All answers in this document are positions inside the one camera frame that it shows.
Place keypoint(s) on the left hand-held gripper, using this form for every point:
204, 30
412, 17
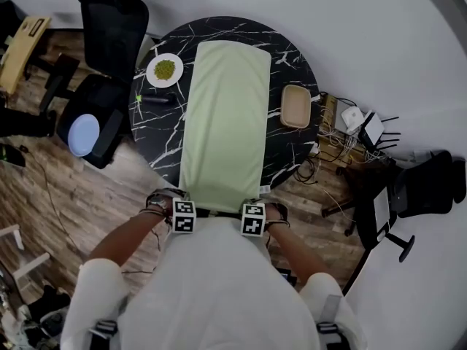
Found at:
183, 217

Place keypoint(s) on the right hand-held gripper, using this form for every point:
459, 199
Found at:
252, 220

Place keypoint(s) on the light green towel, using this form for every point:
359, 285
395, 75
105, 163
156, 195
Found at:
226, 122

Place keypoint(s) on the person's left forearm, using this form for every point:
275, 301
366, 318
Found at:
127, 237

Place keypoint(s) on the person's right forearm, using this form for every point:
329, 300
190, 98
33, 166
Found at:
295, 252

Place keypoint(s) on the person's white clothing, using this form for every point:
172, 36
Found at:
219, 290

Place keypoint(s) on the beige rectangular tray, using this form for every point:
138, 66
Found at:
295, 107

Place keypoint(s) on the black cylindrical remote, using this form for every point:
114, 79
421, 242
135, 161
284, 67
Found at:
157, 99

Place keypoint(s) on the light blue round plate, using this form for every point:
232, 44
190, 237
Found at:
84, 135

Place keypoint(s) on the grey laptop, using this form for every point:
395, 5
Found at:
381, 213

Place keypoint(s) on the white round plate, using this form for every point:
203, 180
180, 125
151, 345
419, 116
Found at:
174, 77

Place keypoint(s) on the small white box device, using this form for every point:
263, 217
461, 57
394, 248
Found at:
352, 117

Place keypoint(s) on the pile of green beans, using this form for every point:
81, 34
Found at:
164, 69

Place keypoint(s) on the white router with black antennas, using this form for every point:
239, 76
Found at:
374, 127

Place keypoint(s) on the white stool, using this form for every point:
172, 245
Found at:
22, 264

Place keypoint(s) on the black swivel chair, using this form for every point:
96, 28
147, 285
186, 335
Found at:
419, 188

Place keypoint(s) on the black mesh office chair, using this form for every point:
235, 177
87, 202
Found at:
113, 38

